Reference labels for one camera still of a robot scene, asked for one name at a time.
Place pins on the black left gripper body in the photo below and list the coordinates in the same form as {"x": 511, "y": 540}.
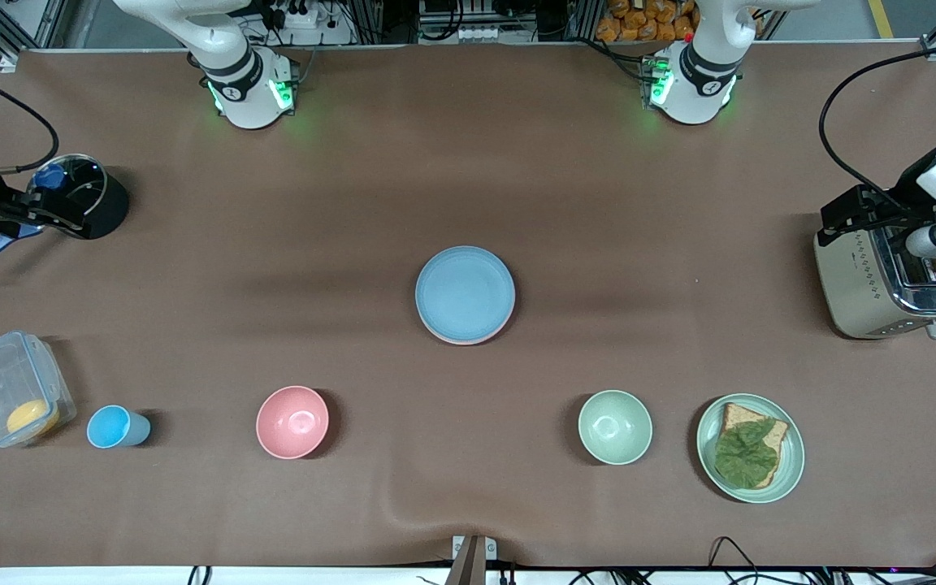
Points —
{"x": 909, "y": 201}

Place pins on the blue plate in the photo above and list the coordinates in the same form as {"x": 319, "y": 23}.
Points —
{"x": 465, "y": 294}

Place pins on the pink plate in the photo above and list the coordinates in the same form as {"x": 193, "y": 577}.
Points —
{"x": 476, "y": 342}

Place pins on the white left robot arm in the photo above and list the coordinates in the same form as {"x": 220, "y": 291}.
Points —
{"x": 691, "y": 85}

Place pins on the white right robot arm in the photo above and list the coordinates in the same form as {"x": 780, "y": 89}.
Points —
{"x": 242, "y": 89}

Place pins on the blue plastic ladle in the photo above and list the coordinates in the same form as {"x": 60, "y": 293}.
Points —
{"x": 49, "y": 177}

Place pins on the black steel pot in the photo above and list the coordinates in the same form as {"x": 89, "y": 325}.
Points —
{"x": 110, "y": 207}

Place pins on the beige steel toaster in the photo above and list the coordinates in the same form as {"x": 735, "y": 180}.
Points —
{"x": 850, "y": 301}

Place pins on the orange round food item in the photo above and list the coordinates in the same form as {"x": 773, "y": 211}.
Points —
{"x": 31, "y": 417}

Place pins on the blue cup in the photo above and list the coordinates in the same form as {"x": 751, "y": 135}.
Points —
{"x": 110, "y": 427}

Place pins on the brown bread slice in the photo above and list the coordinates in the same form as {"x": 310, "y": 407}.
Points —
{"x": 738, "y": 416}

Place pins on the green plate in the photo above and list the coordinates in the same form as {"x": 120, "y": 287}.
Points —
{"x": 793, "y": 459}

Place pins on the green lettuce leaf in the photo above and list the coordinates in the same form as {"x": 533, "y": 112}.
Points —
{"x": 744, "y": 459}

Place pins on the orange snack bag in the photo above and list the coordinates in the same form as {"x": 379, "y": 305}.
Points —
{"x": 647, "y": 20}

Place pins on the white power strip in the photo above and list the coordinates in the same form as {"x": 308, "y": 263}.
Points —
{"x": 296, "y": 15}

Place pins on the pink bowl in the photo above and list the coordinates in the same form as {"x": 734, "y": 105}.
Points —
{"x": 292, "y": 422}

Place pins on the green bowl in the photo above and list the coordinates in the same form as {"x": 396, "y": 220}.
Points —
{"x": 615, "y": 427}

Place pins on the brown table mat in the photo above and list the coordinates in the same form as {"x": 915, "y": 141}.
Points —
{"x": 468, "y": 179}

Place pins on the metal mount bracket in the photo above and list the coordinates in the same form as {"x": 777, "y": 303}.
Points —
{"x": 472, "y": 556}

